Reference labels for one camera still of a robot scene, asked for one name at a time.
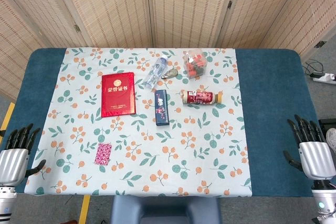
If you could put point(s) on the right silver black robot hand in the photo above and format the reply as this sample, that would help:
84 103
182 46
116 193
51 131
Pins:
315 158

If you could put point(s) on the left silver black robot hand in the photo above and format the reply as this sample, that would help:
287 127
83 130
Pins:
13 163

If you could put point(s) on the pink patterned pouch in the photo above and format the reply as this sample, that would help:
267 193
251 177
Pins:
103 153

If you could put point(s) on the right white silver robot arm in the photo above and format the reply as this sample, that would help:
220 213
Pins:
325 200

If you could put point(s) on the black box on floor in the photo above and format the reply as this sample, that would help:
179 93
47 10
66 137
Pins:
326 123

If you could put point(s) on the yellow floor tape strip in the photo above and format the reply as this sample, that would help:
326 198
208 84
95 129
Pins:
84 209
7 117

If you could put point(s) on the blue felt table cover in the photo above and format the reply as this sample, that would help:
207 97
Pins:
273 90

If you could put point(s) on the white power strip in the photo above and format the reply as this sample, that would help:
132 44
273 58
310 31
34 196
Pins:
324 78

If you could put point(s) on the black screen hinge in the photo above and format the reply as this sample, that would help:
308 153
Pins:
320 44

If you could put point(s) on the red certificate folder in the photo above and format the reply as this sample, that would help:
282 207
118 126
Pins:
118 95

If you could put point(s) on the red Costa coffee bottle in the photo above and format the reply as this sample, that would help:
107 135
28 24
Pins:
200 97

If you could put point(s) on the floral orange berry tablecloth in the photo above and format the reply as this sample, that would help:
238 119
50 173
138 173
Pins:
147 155

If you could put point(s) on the brass screen hinge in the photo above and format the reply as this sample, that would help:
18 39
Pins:
230 4
76 27

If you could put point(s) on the clear box of red caps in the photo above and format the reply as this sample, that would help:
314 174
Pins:
194 64

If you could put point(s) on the blue grey chair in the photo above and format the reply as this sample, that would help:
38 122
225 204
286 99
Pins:
165 208

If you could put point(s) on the dark blue long box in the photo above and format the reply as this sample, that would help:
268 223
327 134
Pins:
161 107

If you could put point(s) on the small oval metallic trinket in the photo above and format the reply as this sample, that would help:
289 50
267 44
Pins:
170 74

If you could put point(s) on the clear plastic water bottle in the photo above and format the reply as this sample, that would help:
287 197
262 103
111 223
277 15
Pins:
156 72

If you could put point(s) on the woven bamboo folding screen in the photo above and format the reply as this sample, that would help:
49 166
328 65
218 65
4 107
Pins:
183 11

